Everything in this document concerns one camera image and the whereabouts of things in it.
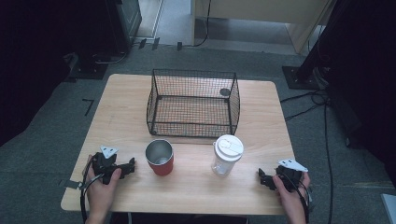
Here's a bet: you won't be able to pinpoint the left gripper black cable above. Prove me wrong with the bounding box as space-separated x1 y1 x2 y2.
79 155 105 224

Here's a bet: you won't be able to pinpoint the looped black floor cables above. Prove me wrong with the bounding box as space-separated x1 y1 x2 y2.
279 89 330 123

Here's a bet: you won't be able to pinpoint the grey tape strip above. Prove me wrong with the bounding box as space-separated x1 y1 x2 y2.
64 179 83 190

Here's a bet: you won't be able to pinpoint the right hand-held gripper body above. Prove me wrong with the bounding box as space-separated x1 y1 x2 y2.
275 159 309 191

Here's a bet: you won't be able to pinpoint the black flat stand base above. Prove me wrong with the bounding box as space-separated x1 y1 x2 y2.
63 51 109 82

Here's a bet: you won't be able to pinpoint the long black floor cable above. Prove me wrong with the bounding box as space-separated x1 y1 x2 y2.
322 101 334 224

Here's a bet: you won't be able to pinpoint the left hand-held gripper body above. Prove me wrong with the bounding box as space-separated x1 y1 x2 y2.
92 145 125 185

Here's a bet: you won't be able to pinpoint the dark curtain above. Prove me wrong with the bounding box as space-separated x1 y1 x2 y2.
0 0 110 147
311 0 396 189

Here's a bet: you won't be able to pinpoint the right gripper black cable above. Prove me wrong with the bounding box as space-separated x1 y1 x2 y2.
279 173 313 224

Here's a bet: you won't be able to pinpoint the light wooden furniture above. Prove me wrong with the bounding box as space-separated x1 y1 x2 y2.
191 0 338 56

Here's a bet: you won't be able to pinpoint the clear bottle with white lid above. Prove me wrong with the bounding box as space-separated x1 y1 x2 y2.
210 133 245 178

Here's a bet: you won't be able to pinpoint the black stand with base plate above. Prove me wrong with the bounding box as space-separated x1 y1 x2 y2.
281 0 347 91

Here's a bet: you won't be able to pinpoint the black hanging cable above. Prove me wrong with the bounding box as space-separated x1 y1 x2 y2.
182 0 213 49

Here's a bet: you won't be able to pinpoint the black wire mesh basket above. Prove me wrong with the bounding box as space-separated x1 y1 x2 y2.
146 68 241 138

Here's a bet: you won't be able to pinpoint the red metal cup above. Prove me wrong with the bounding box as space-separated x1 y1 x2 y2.
145 138 175 177

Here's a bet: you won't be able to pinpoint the black cabinet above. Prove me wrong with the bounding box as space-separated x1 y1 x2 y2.
105 0 143 54

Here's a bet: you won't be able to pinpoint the grey floor cable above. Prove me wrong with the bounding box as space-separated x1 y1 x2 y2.
93 50 129 65

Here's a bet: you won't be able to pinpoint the person's left hand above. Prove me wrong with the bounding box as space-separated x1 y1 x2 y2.
85 155 122 216

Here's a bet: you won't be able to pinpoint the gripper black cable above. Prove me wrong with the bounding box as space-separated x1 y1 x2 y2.
279 173 313 224
79 155 105 224

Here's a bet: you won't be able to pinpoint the white flat object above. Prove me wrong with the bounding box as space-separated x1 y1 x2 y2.
380 192 396 224

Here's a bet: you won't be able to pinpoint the person's right hand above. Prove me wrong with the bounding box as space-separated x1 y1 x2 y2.
272 172 311 208

